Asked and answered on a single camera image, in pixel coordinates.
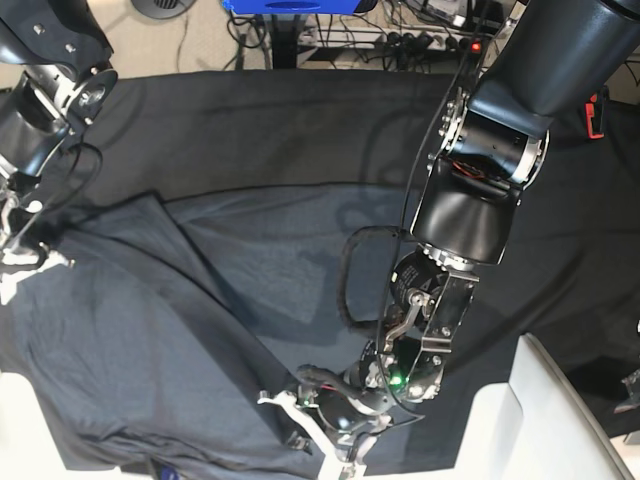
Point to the metal table leg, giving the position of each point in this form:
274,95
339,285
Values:
284,32

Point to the white power strip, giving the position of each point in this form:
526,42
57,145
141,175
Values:
357,37

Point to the black round fan base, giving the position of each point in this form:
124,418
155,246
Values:
162,9

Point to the red black clamp bottom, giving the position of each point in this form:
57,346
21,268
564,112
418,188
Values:
161,471

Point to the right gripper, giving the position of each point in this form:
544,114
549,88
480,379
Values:
20,255

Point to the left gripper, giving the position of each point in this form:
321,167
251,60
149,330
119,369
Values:
352,409

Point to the red black clamp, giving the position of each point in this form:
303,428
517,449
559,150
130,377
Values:
161,471
594,109

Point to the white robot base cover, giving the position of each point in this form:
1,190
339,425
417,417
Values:
535,426

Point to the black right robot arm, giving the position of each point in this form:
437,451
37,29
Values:
67,76

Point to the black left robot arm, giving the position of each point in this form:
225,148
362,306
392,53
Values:
494,129

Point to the blue plastic bin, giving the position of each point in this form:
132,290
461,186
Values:
267,7

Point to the red black clamp right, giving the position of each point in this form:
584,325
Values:
594,109

